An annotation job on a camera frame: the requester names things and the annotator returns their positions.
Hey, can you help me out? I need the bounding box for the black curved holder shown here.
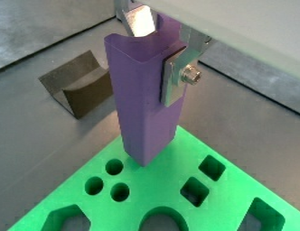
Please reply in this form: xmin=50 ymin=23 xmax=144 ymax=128
xmin=39 ymin=51 xmax=113 ymax=119

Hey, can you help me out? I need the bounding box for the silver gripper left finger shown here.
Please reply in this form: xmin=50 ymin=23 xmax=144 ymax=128
xmin=114 ymin=0 xmax=157 ymax=37

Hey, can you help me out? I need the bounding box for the green foam shape board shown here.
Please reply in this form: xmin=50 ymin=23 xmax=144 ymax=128
xmin=9 ymin=127 xmax=300 ymax=231

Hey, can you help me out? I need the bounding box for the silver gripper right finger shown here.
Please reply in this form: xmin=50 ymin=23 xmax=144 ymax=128
xmin=161 ymin=24 xmax=215 ymax=107

